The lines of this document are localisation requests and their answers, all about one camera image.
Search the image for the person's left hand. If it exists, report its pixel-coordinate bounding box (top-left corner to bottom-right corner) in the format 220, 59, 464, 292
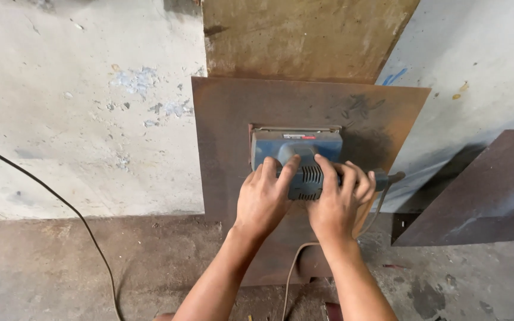
233, 154, 301, 239

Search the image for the person's right hand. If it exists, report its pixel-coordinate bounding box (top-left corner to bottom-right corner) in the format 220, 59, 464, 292
306, 154, 377, 243

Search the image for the blue electric sheet sander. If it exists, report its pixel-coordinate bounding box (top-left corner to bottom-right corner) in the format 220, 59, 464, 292
248, 125, 390, 201

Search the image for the rusty steel plate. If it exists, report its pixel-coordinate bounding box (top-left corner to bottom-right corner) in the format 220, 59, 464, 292
191, 76, 432, 287

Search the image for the small dark red tool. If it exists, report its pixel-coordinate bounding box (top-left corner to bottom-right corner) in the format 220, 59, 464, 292
321, 302, 344, 321

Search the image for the dark angled metal sheet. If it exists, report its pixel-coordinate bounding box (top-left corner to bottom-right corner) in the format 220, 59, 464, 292
391, 130, 514, 247

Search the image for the large brown metal sheet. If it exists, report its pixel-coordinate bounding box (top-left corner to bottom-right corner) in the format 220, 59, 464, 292
201, 0, 421, 85

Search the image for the grey sander power cord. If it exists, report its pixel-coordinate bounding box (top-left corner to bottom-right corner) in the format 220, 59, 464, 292
281, 171, 406, 321

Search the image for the black cable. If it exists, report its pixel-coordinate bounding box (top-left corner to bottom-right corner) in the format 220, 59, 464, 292
0, 137, 124, 321

